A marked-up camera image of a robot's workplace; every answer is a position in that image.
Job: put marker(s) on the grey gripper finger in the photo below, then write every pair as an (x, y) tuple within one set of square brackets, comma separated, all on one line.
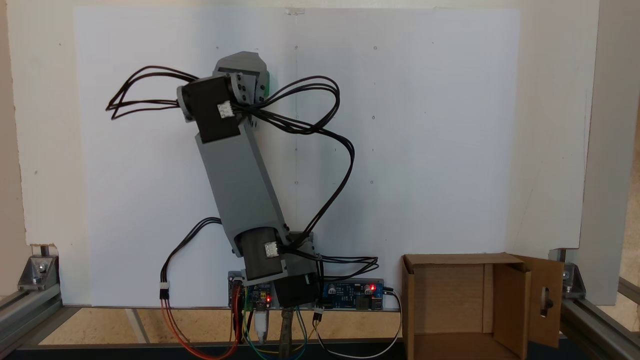
[(260, 90)]

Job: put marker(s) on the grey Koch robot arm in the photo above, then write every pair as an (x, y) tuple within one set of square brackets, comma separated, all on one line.
[(240, 185)]

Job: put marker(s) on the clear tape strip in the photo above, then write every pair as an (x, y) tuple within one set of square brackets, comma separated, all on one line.
[(295, 10)]

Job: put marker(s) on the white paper sheet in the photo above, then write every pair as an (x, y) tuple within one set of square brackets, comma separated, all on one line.
[(425, 150)]

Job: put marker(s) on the small circuit board red LED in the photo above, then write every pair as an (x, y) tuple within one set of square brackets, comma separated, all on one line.
[(260, 296)]

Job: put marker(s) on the blue circuit board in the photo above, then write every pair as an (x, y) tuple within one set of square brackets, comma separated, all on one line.
[(350, 295)]

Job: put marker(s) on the white USB plug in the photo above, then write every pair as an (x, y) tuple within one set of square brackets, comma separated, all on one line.
[(260, 322)]

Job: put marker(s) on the brown cardboard box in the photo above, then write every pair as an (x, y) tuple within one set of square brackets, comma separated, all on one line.
[(450, 300)]

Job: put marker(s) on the metal corner bracket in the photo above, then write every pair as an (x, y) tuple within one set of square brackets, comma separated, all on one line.
[(37, 270), (572, 280)]

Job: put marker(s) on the black frame bar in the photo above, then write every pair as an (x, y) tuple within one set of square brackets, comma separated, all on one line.
[(100, 352)]

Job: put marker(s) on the aluminium frame rail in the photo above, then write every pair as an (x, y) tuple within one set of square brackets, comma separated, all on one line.
[(25, 315), (600, 325)]

